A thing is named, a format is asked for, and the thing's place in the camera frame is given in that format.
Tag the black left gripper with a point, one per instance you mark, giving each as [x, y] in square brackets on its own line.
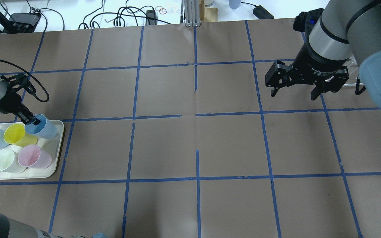
[7, 101]

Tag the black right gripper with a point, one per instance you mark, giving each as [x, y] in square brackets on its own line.
[317, 62]

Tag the light blue ikea cup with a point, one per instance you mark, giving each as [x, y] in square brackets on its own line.
[44, 129]

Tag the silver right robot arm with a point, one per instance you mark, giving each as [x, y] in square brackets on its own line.
[344, 28]

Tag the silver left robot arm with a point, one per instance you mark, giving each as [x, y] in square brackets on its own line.
[10, 100]

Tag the yellow plastic cup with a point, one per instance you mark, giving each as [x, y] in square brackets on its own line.
[16, 135]

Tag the pink plastic cup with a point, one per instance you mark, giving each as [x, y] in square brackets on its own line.
[32, 156]

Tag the pale green plastic cup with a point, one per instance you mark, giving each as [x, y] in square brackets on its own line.
[9, 162]

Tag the cream plastic tray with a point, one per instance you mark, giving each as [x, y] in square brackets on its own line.
[52, 146]

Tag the black power adapter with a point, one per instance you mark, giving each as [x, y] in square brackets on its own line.
[261, 13]

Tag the white wire dish rack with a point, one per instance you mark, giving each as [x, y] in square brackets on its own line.
[353, 80]

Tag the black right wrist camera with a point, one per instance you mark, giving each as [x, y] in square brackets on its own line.
[306, 21]

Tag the aluminium frame post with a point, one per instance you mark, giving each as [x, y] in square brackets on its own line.
[191, 14]

